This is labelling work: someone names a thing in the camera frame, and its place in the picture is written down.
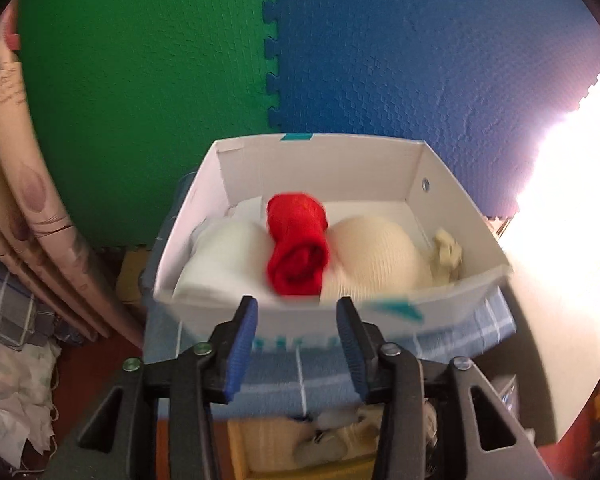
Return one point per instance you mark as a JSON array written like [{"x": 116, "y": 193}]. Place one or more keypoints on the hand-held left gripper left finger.
[{"x": 240, "y": 350}]

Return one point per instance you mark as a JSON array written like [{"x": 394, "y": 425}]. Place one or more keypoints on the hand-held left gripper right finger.
[{"x": 352, "y": 350}]

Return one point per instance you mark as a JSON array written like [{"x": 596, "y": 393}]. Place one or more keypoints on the cream bra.
[{"x": 375, "y": 260}]

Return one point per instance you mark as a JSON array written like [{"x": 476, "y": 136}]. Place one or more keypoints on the wooden drawer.
[{"x": 242, "y": 447}]

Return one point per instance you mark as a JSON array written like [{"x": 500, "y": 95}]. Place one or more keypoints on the red underwear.
[{"x": 297, "y": 245}]

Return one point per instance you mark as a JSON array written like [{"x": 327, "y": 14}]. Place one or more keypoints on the white shoe box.
[{"x": 330, "y": 170}]

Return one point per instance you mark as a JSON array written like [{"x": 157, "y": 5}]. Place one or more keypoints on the blue checked cloth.
[{"x": 280, "y": 375}]

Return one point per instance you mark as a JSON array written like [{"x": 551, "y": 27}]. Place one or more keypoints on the white floral sheet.
[{"x": 10, "y": 390}]

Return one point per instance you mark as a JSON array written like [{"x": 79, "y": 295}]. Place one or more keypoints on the grey plaid bedding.
[{"x": 5, "y": 305}]

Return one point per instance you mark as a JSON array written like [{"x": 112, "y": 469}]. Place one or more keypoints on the beige leaf print curtain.
[{"x": 20, "y": 185}]

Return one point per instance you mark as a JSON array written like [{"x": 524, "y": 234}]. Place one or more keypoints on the green foam mat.
[{"x": 130, "y": 85}]

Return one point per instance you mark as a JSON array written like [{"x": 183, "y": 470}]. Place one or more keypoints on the blue foam mat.
[{"x": 405, "y": 60}]

